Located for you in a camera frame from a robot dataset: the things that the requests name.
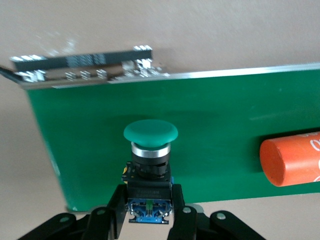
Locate red black motor wire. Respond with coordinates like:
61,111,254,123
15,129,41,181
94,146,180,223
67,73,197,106
0,65,20,82

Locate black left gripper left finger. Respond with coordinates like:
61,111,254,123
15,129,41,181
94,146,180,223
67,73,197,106
14,184,129,240

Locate orange cylinder white print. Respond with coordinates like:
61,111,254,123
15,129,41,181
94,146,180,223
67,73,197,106
259,128,320,188

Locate green belt conveyor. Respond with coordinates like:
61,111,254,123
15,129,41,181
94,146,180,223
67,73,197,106
0,44,320,213

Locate green mushroom push button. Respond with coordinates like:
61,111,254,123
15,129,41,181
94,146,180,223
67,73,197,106
121,119,179,225

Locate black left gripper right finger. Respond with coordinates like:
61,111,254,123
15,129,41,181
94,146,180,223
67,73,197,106
166,183,266,240

